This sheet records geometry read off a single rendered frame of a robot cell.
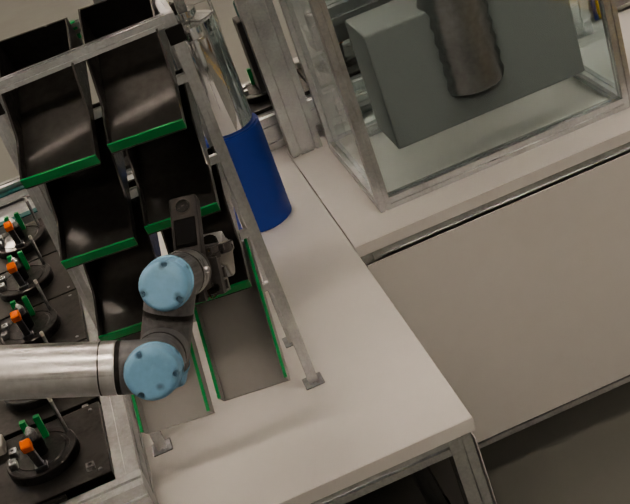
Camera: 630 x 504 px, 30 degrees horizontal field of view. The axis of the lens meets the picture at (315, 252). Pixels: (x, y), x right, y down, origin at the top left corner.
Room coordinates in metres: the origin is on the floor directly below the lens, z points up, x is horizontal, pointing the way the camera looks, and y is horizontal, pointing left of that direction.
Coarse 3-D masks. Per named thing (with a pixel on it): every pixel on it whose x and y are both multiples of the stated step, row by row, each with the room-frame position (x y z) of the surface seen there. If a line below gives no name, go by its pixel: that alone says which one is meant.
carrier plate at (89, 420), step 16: (64, 416) 1.95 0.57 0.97; (80, 416) 1.93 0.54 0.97; (96, 416) 1.91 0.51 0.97; (80, 432) 1.88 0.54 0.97; (96, 432) 1.86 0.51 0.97; (80, 448) 1.82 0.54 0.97; (96, 448) 1.81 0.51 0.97; (0, 464) 1.87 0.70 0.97; (80, 464) 1.78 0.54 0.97; (96, 464) 1.76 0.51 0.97; (112, 464) 1.76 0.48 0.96; (0, 480) 1.82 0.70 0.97; (64, 480) 1.75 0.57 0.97; (80, 480) 1.73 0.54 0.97; (96, 480) 1.72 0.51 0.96; (0, 496) 1.77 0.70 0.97; (16, 496) 1.75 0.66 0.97; (32, 496) 1.73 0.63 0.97; (48, 496) 1.72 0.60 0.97
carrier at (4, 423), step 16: (0, 400) 2.09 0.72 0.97; (16, 400) 2.04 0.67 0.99; (32, 400) 2.02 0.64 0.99; (64, 400) 2.01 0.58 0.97; (80, 400) 1.98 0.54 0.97; (96, 400) 1.98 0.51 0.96; (0, 416) 2.03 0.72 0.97; (16, 416) 2.01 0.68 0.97; (32, 416) 1.99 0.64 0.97; (48, 416) 1.97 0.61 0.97; (0, 432) 1.98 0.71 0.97; (16, 432) 1.96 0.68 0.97
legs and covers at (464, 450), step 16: (448, 448) 1.66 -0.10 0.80; (464, 448) 1.66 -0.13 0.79; (400, 464) 1.64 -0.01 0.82; (416, 464) 1.65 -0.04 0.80; (432, 464) 1.65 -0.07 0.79; (448, 464) 2.04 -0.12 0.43; (464, 464) 1.65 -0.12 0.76; (480, 464) 1.66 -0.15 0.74; (368, 480) 1.64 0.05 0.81; (384, 480) 1.64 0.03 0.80; (416, 480) 2.32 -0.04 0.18; (432, 480) 2.30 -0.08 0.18; (448, 480) 2.12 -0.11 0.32; (464, 480) 1.65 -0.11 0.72; (480, 480) 1.65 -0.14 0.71; (336, 496) 1.64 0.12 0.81; (352, 496) 1.63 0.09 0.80; (432, 496) 2.25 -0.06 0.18; (448, 496) 2.21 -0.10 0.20; (464, 496) 1.68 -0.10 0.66; (480, 496) 1.66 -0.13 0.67
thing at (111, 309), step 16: (144, 240) 1.95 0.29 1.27; (112, 256) 1.94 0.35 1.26; (128, 256) 1.93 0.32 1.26; (144, 256) 1.91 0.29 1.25; (96, 272) 1.92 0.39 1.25; (112, 272) 1.91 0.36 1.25; (128, 272) 1.90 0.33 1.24; (96, 288) 1.88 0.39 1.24; (112, 288) 1.88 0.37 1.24; (128, 288) 1.87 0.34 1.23; (96, 304) 1.84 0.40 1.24; (112, 304) 1.85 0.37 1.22; (128, 304) 1.83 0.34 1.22; (96, 320) 1.81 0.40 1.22; (112, 320) 1.82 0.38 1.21; (128, 320) 1.81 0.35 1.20; (112, 336) 1.78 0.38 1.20
